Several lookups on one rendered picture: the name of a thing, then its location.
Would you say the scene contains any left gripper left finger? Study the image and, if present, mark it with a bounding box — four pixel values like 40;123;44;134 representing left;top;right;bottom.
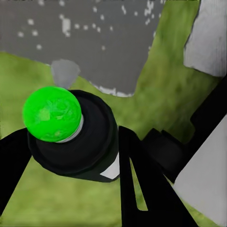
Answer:
0;128;32;217

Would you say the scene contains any insectifuge atomizer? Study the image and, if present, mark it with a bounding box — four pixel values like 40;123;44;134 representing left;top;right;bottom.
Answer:
23;59;120;183

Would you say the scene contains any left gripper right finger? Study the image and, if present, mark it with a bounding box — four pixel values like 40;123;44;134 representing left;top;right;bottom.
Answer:
118;126;198;227

